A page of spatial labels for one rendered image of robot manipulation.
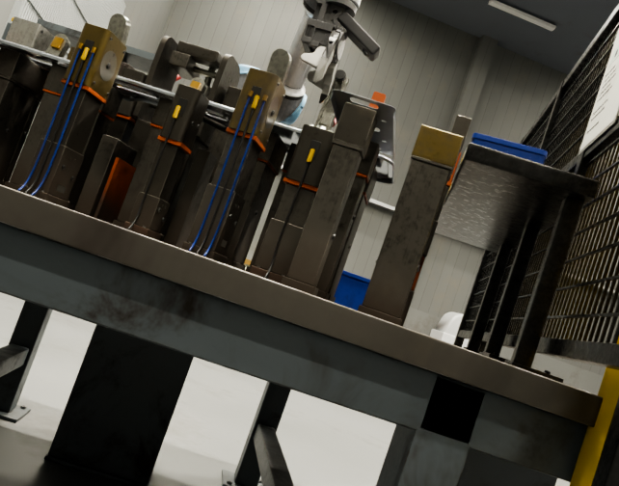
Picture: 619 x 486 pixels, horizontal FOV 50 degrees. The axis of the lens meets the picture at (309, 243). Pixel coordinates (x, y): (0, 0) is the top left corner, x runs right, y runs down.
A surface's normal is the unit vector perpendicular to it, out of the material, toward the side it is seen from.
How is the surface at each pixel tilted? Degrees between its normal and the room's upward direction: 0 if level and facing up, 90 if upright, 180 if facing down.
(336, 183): 90
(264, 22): 90
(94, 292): 90
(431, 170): 90
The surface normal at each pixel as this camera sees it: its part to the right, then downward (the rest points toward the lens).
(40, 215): 0.14, -0.03
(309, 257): -0.12, -0.12
